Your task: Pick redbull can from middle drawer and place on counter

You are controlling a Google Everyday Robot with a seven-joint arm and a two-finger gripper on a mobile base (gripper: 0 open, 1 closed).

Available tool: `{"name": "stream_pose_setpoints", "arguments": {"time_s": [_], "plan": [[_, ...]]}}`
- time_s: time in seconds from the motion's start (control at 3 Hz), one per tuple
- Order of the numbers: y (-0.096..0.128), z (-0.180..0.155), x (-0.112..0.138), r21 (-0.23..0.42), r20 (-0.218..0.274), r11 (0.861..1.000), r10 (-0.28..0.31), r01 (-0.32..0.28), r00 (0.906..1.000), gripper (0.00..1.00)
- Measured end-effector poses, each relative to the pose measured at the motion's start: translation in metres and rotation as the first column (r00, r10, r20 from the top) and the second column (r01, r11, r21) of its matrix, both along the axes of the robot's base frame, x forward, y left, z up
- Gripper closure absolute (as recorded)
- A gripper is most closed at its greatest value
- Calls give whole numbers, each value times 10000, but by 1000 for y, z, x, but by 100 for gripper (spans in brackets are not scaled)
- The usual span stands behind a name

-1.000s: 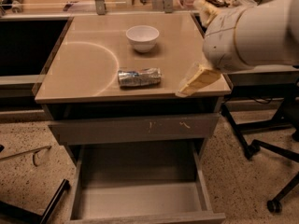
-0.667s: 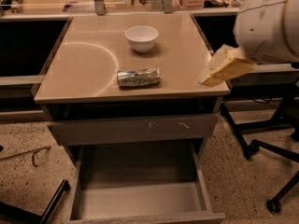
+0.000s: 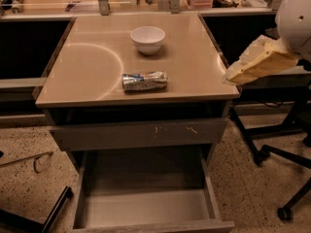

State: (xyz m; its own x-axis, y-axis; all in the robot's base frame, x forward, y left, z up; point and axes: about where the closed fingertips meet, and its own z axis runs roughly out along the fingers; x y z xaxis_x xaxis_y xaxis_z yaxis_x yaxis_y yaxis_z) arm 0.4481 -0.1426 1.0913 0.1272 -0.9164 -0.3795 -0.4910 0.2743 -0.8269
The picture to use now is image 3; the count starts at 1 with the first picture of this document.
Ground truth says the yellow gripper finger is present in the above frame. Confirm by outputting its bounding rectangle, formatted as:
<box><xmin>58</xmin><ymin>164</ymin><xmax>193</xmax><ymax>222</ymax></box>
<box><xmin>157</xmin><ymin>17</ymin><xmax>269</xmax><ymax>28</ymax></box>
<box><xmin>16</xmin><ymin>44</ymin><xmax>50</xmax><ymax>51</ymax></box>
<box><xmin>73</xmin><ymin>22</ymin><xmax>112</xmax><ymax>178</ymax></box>
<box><xmin>239</xmin><ymin>35</ymin><xmax>286</xmax><ymax>65</ymax></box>
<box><xmin>223</xmin><ymin>48</ymin><xmax>298</xmax><ymax>85</ymax></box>

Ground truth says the crushed redbull can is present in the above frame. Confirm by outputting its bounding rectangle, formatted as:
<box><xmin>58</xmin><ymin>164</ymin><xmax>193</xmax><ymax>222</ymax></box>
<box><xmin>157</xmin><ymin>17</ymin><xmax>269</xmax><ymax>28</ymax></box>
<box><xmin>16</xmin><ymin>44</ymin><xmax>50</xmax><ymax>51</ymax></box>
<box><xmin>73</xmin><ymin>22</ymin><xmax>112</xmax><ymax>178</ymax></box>
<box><xmin>121</xmin><ymin>71</ymin><xmax>168</xmax><ymax>91</ymax></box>

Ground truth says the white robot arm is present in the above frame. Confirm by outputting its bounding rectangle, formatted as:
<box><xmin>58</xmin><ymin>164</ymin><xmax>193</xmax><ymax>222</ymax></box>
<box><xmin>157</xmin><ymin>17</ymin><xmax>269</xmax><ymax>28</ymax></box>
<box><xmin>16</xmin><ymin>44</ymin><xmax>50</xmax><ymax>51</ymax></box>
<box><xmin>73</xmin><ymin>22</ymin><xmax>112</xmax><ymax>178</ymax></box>
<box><xmin>222</xmin><ymin>0</ymin><xmax>311</xmax><ymax>85</ymax></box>

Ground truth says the closed top drawer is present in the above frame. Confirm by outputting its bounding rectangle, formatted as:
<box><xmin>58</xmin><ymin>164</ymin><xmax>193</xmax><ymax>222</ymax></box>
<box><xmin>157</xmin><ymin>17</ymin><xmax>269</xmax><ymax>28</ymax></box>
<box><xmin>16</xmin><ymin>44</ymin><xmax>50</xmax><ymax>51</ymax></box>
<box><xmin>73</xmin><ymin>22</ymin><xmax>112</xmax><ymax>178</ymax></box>
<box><xmin>51</xmin><ymin>117</ymin><xmax>227</xmax><ymax>151</ymax></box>

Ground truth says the grey drawer cabinet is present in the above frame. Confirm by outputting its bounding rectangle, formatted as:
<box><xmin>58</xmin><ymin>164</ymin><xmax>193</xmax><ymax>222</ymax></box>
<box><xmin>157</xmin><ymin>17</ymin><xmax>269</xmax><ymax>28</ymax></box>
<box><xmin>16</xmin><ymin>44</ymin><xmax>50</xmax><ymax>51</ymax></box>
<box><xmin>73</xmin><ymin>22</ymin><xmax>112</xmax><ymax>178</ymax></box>
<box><xmin>32</xmin><ymin>13</ymin><xmax>243</xmax><ymax>233</ymax></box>

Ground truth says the open middle drawer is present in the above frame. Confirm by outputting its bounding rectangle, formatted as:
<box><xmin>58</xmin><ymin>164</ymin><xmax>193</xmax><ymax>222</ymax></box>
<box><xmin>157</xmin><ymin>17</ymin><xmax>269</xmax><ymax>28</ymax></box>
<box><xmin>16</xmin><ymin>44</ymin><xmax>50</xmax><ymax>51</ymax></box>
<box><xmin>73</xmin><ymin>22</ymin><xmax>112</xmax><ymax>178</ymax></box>
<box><xmin>68</xmin><ymin>146</ymin><xmax>234</xmax><ymax>233</ymax></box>

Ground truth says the black office chair base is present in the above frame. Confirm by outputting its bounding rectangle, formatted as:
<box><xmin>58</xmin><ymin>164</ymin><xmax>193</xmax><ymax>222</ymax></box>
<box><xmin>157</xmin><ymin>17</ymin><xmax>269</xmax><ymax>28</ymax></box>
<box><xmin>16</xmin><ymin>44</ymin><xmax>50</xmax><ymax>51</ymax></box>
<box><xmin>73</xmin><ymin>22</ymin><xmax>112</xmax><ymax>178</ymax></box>
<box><xmin>229</xmin><ymin>81</ymin><xmax>311</xmax><ymax>221</ymax></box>

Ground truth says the white ceramic bowl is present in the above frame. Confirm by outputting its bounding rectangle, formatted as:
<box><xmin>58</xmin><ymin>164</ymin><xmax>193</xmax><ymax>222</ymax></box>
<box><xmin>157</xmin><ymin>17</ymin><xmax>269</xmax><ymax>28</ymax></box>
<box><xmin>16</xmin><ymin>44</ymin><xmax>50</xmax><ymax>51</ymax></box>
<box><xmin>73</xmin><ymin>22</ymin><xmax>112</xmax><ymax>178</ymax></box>
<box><xmin>130</xmin><ymin>26</ymin><xmax>166</xmax><ymax>55</ymax></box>

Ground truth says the thin metal rod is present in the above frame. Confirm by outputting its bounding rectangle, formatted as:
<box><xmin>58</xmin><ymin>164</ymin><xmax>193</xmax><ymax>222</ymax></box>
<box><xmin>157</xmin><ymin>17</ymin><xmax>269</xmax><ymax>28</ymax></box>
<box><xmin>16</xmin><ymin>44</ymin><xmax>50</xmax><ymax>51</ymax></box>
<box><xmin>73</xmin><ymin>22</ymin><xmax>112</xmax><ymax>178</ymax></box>
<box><xmin>0</xmin><ymin>151</ymin><xmax>53</xmax><ymax>174</ymax></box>

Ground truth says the black metal leg left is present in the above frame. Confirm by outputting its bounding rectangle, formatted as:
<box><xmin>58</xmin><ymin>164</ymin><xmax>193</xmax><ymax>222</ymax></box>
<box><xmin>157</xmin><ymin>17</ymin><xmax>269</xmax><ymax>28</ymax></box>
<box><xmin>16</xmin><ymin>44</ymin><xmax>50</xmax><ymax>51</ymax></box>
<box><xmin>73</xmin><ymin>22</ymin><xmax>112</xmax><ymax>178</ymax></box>
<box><xmin>0</xmin><ymin>186</ymin><xmax>73</xmax><ymax>233</ymax></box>

